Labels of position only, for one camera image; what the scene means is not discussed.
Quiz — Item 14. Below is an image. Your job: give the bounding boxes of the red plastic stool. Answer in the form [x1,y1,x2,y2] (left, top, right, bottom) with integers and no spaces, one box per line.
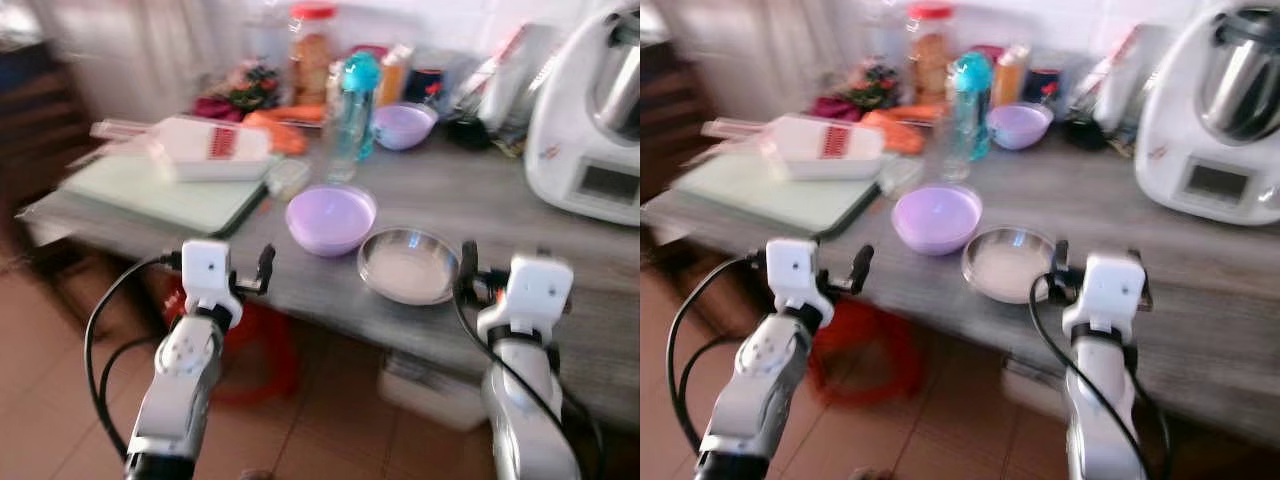
[164,290,302,407]
[804,297,927,407]

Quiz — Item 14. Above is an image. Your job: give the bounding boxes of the orange carrots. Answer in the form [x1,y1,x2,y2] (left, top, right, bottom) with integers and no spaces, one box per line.
[244,104,327,157]
[861,104,942,157]

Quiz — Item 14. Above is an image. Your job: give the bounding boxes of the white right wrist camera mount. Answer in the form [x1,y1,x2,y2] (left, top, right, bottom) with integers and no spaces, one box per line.
[1061,250,1149,347]
[477,254,575,347]

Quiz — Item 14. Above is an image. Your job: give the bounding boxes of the dark wooden cabinet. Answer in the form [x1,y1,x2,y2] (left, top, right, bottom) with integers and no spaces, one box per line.
[0,38,93,263]
[640,38,703,206]

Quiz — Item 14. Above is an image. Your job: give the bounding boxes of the shallow metal bowl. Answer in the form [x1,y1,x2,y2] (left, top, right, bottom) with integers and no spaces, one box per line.
[357,227,462,307]
[961,225,1060,305]

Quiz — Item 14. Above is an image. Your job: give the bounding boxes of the clear bottle with teal cap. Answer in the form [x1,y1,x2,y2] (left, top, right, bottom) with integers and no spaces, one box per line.
[939,51,995,184]
[324,51,383,184]

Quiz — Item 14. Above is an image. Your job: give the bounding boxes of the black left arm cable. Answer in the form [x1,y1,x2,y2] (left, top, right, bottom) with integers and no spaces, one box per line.
[666,254,771,457]
[84,254,187,461]

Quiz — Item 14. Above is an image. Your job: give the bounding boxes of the small purple plastic bowl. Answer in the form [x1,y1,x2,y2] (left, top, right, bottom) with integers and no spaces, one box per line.
[987,101,1055,152]
[372,101,440,152]

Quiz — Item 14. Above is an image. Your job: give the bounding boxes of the white box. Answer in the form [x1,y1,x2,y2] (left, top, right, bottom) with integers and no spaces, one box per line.
[999,354,1072,422]
[377,350,492,432]

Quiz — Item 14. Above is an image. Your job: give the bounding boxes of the small black object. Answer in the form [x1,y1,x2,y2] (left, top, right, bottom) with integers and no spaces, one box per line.
[1061,117,1107,152]
[444,117,492,152]

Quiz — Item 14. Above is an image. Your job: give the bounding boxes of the pale green cutting board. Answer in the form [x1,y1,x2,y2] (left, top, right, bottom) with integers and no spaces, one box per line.
[59,150,272,239]
[671,150,887,239]

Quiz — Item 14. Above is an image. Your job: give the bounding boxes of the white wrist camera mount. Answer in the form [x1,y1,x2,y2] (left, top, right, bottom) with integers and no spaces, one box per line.
[181,239,245,328]
[764,237,835,327]
[1061,250,1149,347]
[477,254,575,347]

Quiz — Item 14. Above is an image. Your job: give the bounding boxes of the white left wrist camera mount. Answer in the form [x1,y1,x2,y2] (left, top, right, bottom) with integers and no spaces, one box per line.
[764,237,835,327]
[181,239,245,328]

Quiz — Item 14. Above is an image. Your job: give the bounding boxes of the dark can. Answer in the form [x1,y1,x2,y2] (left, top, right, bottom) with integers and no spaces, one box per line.
[405,67,447,107]
[1022,67,1064,107]

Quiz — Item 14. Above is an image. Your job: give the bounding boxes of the large purple plastic bowl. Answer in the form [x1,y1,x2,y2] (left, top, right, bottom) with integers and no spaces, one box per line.
[891,183,985,257]
[285,184,379,259]

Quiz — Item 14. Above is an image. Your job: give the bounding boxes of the white kitchen cooking machine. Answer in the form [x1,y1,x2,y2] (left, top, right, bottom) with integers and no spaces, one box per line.
[1134,0,1280,227]
[524,0,641,227]

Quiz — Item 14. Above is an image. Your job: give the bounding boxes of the grey white upright package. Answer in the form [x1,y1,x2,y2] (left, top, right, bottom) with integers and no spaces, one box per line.
[1074,21,1172,153]
[454,21,562,157]

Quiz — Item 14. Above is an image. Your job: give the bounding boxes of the glass jar with red lid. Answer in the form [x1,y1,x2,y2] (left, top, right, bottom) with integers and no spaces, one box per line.
[287,2,340,107]
[904,2,957,107]

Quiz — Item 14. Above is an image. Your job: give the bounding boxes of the orange bottle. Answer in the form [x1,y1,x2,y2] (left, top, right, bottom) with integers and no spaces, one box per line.
[377,44,414,107]
[992,44,1032,107]

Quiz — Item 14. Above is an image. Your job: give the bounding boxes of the small clear glass jar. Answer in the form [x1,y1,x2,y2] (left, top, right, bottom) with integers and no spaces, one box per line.
[264,157,312,202]
[879,157,927,200]

